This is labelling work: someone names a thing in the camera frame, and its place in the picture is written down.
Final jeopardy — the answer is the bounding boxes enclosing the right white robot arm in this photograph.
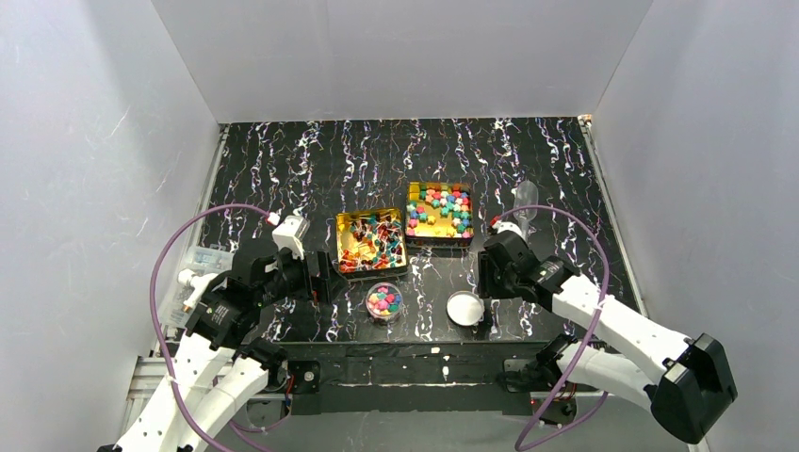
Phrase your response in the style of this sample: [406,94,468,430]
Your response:
[478,231,738,444]

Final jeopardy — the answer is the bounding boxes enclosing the white round jar lid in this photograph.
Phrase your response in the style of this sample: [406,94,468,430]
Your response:
[446,291,485,327]

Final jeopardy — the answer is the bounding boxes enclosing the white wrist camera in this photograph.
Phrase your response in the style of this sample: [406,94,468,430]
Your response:
[267,212,310,260]
[489,216,526,239]

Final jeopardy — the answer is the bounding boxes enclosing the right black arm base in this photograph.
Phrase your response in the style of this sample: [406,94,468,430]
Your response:
[497,359,578,428]

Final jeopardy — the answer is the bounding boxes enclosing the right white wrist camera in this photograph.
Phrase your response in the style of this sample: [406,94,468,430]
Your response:
[489,216,526,239]

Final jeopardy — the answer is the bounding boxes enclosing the clear plastic box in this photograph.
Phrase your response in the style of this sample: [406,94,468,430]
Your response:
[158,246,234,327]

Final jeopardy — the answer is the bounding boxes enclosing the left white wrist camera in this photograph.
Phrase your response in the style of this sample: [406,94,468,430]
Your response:
[267,212,310,260]

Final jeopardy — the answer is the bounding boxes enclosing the translucent plastic scoop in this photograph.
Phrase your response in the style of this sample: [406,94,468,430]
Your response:
[512,180,539,238]

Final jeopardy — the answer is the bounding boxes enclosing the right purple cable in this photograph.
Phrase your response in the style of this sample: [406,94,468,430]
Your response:
[493,204,611,452]

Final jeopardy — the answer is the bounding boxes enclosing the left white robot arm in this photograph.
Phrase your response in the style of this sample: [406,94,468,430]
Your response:
[104,238,347,451]

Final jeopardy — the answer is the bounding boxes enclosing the tin tray of lollipops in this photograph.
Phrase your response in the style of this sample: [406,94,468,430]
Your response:
[335,208,409,281]

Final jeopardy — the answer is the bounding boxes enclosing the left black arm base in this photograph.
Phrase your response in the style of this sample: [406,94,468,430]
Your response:
[276,360,321,395]

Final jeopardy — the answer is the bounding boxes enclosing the clear plastic jar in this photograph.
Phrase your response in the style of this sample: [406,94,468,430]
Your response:
[364,282,406,326]

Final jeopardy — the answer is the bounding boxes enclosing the star candies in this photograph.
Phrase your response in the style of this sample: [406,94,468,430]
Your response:
[369,285,403,319]

